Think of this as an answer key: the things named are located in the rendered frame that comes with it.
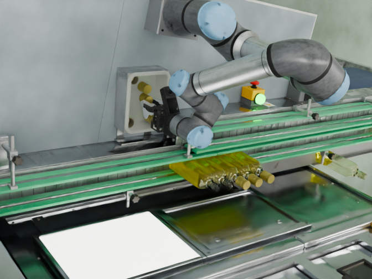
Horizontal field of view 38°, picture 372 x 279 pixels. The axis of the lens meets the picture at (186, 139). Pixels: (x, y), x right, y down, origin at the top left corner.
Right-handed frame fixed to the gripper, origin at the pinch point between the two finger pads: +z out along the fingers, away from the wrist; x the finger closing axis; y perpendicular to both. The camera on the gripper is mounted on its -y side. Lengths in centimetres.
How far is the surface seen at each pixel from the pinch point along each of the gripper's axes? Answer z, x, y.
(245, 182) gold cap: -35.7, 20.0, 21.2
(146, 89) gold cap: -0.9, -1.3, -4.3
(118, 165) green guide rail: -11.7, -17.4, 18.1
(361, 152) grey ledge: -8, 124, 37
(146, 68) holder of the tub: 2.2, 0.0, -11.4
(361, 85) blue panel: 14, 142, 10
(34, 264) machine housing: -28, -53, 37
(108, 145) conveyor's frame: 1.0, -14.8, 16.0
